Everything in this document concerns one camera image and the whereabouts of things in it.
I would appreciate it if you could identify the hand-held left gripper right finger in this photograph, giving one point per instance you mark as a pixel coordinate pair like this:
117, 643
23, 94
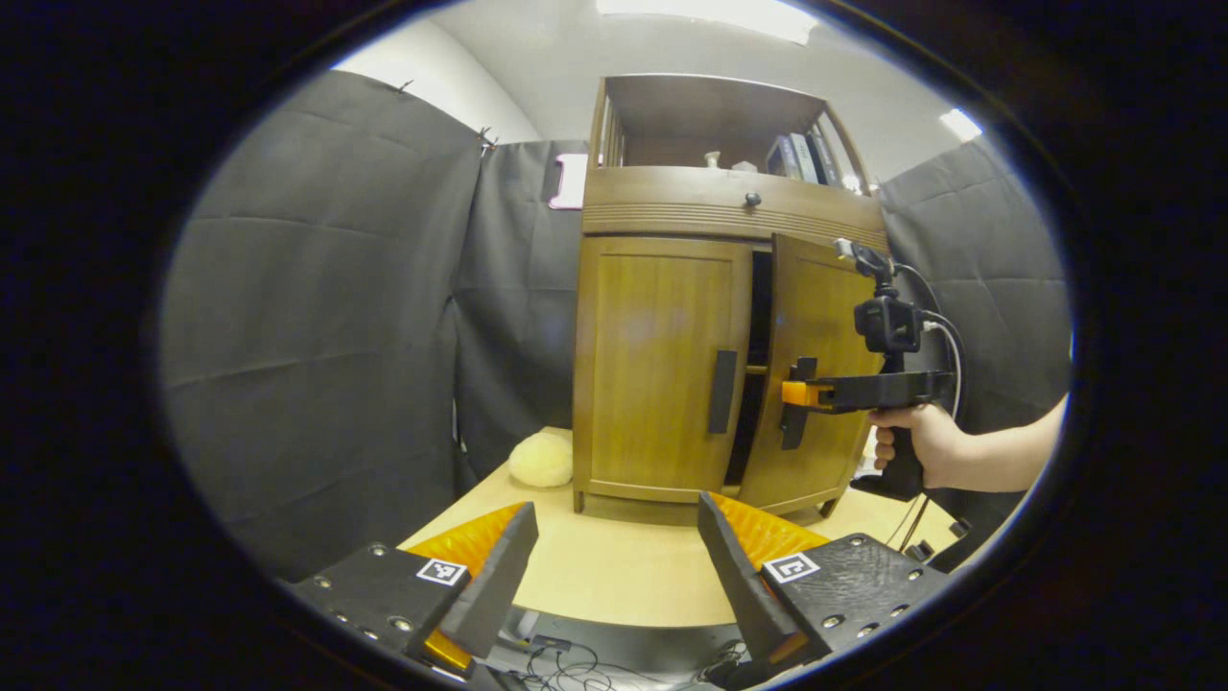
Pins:
734, 576

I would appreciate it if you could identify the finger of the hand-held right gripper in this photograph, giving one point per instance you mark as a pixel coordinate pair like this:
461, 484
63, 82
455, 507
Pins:
863, 393

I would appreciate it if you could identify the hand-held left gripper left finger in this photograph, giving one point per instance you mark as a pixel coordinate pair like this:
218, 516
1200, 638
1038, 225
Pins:
499, 576

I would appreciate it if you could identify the wooden shoe cabinet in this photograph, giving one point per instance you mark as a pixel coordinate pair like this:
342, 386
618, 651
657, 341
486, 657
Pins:
672, 202

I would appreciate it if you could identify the pale yellow fluffy ball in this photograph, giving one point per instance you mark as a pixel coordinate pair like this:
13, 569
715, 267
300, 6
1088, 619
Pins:
540, 459

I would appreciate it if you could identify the light grey book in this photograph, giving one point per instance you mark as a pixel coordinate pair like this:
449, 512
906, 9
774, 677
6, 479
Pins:
804, 158

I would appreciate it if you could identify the dark blue book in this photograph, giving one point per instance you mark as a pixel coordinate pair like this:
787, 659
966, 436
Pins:
779, 158

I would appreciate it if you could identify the small ceiling light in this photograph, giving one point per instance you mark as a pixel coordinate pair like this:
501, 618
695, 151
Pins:
961, 125

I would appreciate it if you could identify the black backdrop cloth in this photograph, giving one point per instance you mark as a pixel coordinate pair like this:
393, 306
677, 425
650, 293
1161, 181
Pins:
317, 336

